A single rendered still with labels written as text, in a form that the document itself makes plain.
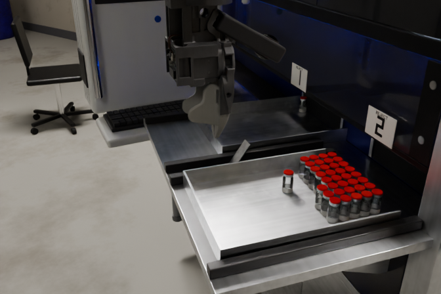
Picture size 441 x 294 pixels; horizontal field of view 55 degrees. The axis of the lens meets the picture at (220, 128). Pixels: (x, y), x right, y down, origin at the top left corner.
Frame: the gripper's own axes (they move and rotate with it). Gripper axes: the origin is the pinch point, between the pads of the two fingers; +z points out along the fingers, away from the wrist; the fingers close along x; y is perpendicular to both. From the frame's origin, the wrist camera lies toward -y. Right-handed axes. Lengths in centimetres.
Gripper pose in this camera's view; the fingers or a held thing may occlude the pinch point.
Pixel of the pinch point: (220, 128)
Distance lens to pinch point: 64.2
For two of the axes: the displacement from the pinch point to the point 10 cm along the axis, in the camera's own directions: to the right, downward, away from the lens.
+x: 3.1, 3.9, -8.7
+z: 0.0, 9.1, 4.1
